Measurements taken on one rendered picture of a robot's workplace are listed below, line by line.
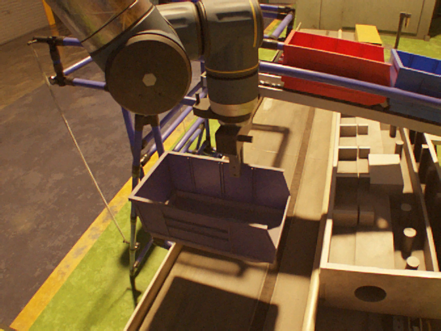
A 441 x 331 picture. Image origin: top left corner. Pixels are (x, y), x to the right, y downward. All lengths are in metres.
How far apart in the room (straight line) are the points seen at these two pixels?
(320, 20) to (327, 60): 6.29
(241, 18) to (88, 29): 0.28
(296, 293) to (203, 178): 0.45
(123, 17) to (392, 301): 0.86
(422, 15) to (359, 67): 6.45
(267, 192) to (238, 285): 0.34
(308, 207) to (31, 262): 1.89
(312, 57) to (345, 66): 0.09
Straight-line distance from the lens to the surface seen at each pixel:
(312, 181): 1.32
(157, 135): 1.06
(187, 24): 0.54
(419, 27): 7.33
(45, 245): 2.45
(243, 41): 0.57
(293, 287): 0.99
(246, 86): 0.60
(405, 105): 0.92
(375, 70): 0.87
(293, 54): 0.86
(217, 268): 1.02
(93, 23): 0.38
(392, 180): 1.06
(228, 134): 0.63
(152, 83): 0.38
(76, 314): 2.00
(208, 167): 0.78
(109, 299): 1.96
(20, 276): 2.38
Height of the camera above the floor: 1.60
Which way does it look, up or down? 38 degrees down
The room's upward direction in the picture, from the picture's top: 5 degrees counter-clockwise
